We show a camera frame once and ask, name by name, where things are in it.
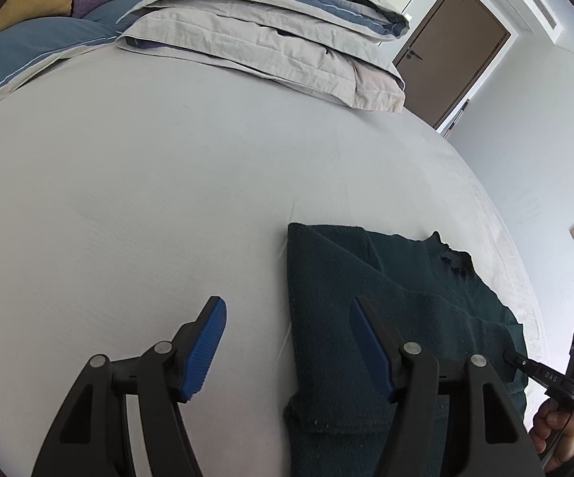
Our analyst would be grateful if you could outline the dark green knit sweater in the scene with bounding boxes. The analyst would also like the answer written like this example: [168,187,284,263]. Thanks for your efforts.
[284,223,527,476]

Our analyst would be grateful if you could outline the right hand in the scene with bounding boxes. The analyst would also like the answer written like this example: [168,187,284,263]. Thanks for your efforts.
[528,398,574,473]

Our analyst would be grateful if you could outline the brown door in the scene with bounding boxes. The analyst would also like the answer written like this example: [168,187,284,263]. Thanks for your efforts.
[394,0,510,128]

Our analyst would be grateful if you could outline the blue pillow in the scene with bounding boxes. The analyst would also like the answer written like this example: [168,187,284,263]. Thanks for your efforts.
[0,0,140,101]

